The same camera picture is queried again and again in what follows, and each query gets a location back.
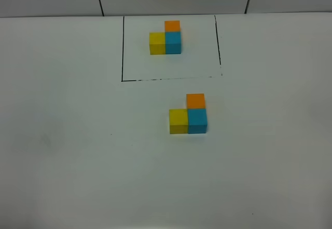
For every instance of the orange template block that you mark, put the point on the orange template block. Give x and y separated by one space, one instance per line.
172 26

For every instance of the blue template block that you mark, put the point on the blue template block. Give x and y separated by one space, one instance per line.
173 43

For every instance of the yellow template block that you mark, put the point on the yellow template block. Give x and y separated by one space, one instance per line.
157 43

